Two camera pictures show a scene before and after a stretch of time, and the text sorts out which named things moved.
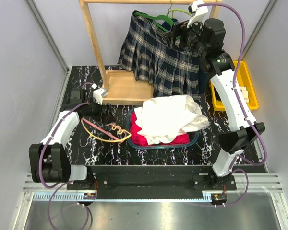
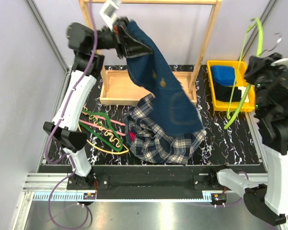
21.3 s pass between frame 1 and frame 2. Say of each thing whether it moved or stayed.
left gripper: moved
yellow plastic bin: stayed
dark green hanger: moved
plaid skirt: moved
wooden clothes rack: stayed
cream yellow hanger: moved
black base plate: stayed
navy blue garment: moved
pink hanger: moved
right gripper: moved
